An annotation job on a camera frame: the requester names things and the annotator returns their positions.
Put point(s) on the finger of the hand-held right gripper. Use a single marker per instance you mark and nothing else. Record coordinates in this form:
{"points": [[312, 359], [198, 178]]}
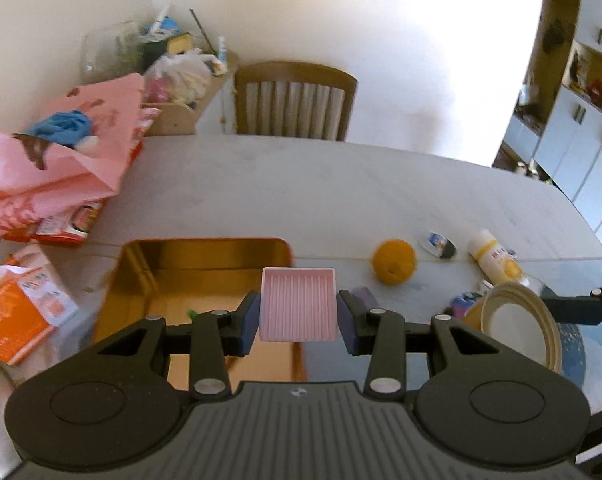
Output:
{"points": [[581, 310]]}

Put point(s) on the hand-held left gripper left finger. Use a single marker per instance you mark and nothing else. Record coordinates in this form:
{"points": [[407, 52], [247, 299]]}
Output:
{"points": [[248, 321]]}

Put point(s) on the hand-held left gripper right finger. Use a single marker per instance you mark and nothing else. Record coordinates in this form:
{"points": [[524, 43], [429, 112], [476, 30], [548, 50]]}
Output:
{"points": [[348, 321]]}

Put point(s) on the purple block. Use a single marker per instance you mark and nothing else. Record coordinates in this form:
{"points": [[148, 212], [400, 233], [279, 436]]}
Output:
{"points": [[366, 296]]}

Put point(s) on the pink ribbed plastic tray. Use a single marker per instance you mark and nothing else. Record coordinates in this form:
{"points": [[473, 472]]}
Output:
{"points": [[297, 305]]}

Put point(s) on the orange fruit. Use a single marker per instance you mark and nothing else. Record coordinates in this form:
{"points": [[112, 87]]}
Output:
{"points": [[394, 262]]}

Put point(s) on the orange tin box gold inside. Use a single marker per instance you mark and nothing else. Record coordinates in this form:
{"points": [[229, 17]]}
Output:
{"points": [[191, 270]]}

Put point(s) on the white bottle yellow label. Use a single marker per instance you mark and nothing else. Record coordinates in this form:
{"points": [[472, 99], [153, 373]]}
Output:
{"points": [[498, 257]]}

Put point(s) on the small colourful packet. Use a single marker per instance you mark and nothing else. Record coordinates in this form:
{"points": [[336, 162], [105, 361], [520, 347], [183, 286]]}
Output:
{"points": [[463, 304]]}

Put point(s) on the small white blue packet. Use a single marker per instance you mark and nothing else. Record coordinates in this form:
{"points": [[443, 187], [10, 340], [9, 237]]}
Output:
{"points": [[438, 244]]}

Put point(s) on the orange cardboard box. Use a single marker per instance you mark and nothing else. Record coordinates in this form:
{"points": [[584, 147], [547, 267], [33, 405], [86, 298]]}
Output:
{"points": [[61, 227]]}

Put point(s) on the wooden shelf rack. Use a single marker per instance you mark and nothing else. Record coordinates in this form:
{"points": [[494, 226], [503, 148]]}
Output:
{"points": [[173, 117]]}

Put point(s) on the orange white paper packet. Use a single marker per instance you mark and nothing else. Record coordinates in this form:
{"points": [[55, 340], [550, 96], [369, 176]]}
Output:
{"points": [[16, 310]]}

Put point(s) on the pink plastic bag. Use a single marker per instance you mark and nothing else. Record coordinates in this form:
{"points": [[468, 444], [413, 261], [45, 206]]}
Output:
{"points": [[56, 180]]}

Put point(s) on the wooden chair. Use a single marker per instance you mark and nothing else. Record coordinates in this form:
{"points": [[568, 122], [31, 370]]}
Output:
{"points": [[296, 77]]}

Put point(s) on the white plastic bag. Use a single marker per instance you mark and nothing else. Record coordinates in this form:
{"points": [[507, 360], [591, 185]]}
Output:
{"points": [[186, 75]]}

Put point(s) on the blue cloth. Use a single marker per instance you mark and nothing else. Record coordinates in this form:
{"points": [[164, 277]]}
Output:
{"points": [[63, 129]]}

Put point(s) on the yellow sponge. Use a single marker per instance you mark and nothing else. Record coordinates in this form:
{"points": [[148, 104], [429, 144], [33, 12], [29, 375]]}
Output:
{"points": [[181, 44]]}

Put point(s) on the clear plastic container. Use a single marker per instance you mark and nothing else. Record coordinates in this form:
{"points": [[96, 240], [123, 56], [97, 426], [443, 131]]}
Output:
{"points": [[103, 52]]}

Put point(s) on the white wall cabinets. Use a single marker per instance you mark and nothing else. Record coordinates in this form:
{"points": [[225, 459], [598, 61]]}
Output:
{"points": [[576, 145]]}

